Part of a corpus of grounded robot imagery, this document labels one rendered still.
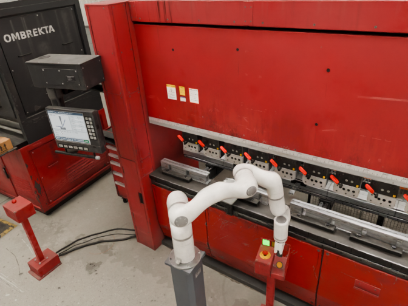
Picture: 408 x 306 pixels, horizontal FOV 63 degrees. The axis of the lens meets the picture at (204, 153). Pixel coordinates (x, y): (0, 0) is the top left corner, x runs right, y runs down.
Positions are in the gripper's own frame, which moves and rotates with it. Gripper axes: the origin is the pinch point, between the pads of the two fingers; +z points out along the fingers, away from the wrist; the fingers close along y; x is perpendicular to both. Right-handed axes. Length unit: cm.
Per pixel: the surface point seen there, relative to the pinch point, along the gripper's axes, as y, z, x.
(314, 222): -31.1, -2.8, 15.9
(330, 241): -21.0, 0.3, 28.2
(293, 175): -40, -33, -1
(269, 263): 5.1, 6.2, -5.5
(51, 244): 5, 84, -241
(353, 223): -32, -9, 40
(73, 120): -19, -65, -166
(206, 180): -52, -1, -75
